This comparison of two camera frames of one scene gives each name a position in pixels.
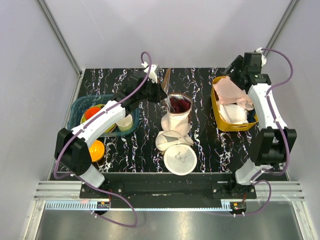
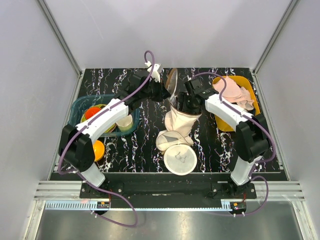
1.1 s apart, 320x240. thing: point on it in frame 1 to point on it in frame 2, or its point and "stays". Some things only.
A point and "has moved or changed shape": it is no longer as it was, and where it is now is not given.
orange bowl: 96,150 stays
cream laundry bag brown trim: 177,123 has moved or changed shape
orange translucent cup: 90,111 stays
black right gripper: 236,64 to 182,97
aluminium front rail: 71,190 stays
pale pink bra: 227,91 stays
